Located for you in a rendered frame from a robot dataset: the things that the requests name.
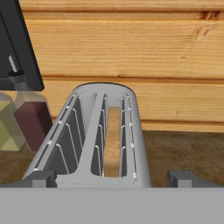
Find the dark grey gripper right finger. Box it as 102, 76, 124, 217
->
166, 170, 224, 189

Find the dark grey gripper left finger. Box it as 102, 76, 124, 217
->
0, 170, 58, 189

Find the grey metal toaster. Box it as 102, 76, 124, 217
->
22, 82, 152, 189

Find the brown bread slice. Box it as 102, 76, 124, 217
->
103, 106, 122, 179

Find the pale yellow liquid glass bottle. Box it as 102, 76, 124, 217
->
0, 90, 27, 152

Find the dark red liquid glass bottle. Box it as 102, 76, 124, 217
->
8, 55, 54, 153

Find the black microwave oven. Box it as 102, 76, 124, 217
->
0, 0, 46, 92

